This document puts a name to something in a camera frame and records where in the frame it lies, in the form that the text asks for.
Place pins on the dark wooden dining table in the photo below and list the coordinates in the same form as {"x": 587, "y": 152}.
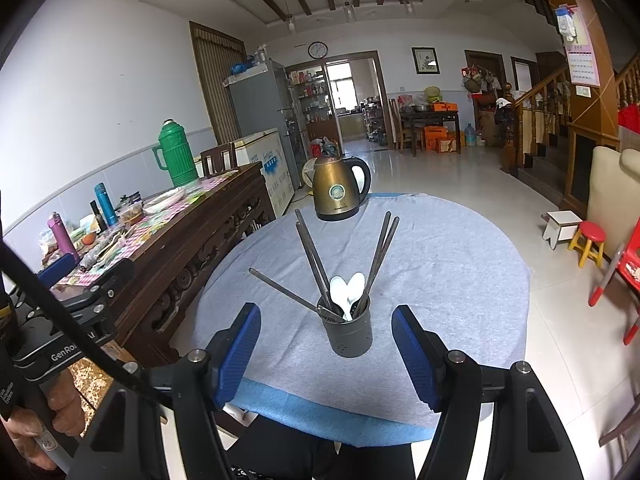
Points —
{"x": 430, "y": 116}

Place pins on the person's left hand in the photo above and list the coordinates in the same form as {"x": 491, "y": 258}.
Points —
{"x": 65, "y": 405}

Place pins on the framed wall picture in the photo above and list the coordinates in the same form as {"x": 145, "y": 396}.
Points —
{"x": 425, "y": 60}

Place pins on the orange cardboard box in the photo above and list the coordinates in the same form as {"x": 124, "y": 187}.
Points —
{"x": 435, "y": 137}

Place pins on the grey utensil holder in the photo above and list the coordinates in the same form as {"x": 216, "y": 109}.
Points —
{"x": 345, "y": 335}

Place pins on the white ceramic spoon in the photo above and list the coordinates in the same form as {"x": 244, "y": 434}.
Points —
{"x": 356, "y": 282}

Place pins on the blue water bottle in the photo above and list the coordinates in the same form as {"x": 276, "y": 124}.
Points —
{"x": 106, "y": 205}

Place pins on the carved dark wooden sideboard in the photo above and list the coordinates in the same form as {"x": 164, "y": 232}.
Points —
{"x": 200, "y": 260}

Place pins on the grey tablecloth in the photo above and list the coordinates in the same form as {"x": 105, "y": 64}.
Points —
{"x": 450, "y": 270}

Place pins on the bamboo door curtain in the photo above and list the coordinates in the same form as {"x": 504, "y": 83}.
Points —
{"x": 215, "y": 85}

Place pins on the white plastic spoons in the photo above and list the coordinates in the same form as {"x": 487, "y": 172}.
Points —
{"x": 338, "y": 286}

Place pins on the glass pendant lamp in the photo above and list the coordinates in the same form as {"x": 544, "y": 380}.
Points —
{"x": 347, "y": 10}
{"x": 408, "y": 5}
{"x": 289, "y": 22}

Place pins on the round wall clock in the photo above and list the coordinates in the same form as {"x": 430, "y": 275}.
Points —
{"x": 318, "y": 50}

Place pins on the grey refrigerator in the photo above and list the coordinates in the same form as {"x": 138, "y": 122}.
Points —
{"x": 260, "y": 105}

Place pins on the white chest freezer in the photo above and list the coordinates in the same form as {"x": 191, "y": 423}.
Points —
{"x": 270, "y": 170}

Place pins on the wooden staircase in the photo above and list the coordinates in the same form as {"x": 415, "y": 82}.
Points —
{"x": 542, "y": 160}

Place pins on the kitchen storage shelf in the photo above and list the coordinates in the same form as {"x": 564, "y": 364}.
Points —
{"x": 310, "y": 100}

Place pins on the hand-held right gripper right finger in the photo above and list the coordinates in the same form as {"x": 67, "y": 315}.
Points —
{"x": 415, "y": 355}

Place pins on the clear water jug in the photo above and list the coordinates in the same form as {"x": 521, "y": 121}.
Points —
{"x": 470, "y": 136}

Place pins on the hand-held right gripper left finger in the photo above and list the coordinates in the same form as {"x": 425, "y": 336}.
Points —
{"x": 240, "y": 350}

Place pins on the person's dark clothing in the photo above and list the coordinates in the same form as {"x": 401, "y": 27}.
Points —
{"x": 325, "y": 460}

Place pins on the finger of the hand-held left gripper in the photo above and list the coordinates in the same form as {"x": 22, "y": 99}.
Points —
{"x": 56, "y": 269}
{"x": 100, "y": 285}

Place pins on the black bottle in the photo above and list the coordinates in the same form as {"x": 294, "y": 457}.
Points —
{"x": 98, "y": 217}

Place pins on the small white stool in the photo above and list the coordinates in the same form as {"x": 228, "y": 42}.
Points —
{"x": 562, "y": 225}

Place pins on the white floor fan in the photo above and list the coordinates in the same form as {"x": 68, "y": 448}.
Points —
{"x": 307, "y": 177}

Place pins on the red plastic toy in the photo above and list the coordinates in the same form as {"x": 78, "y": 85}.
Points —
{"x": 316, "y": 149}

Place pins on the cream panel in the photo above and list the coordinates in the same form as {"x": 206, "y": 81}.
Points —
{"x": 607, "y": 195}

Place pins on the wall calendar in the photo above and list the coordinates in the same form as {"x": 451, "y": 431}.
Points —
{"x": 582, "y": 55}

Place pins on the wooden chair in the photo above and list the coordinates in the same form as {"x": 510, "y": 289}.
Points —
{"x": 217, "y": 160}

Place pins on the white plate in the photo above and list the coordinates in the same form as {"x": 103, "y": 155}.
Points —
{"x": 162, "y": 200}

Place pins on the green thermos flask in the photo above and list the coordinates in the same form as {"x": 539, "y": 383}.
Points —
{"x": 177, "y": 160}

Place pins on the yellow stool with red seat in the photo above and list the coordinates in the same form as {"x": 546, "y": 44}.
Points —
{"x": 590, "y": 235}

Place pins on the pink checked table cover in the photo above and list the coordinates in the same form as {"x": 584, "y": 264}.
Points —
{"x": 165, "y": 220}

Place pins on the purple water bottle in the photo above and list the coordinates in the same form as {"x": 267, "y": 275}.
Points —
{"x": 62, "y": 237}

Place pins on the red plastic chair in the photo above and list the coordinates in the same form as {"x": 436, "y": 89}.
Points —
{"x": 627, "y": 265}

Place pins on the gold electric kettle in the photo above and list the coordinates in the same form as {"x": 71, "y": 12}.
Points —
{"x": 335, "y": 195}

